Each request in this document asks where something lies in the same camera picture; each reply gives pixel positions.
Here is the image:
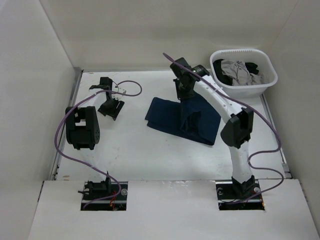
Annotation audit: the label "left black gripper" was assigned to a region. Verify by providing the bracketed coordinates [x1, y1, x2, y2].
[98, 96, 124, 121]

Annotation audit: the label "dark blue denim trousers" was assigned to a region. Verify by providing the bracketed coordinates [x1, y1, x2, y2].
[145, 94, 221, 146]

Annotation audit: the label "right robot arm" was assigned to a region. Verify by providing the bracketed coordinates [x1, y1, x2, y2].
[170, 57, 255, 200]

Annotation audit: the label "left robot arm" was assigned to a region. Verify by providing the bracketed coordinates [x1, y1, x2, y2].
[62, 77, 126, 201]

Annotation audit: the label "grey garment in basket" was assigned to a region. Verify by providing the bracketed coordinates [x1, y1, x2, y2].
[220, 59, 270, 87]

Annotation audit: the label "black garment in basket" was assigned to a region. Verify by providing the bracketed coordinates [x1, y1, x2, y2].
[212, 58, 259, 86]

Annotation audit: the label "white plastic laundry basket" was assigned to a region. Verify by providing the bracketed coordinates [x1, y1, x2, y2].
[209, 48, 278, 99]

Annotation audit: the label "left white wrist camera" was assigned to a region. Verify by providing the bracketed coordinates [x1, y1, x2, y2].
[112, 86, 127, 96]

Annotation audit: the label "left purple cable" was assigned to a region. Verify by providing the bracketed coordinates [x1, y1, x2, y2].
[54, 80, 143, 210]

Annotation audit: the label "purple cable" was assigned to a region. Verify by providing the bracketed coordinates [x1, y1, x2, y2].
[54, 80, 143, 210]
[162, 52, 285, 202]

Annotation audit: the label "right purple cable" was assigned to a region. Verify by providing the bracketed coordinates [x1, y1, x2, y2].
[162, 52, 285, 202]

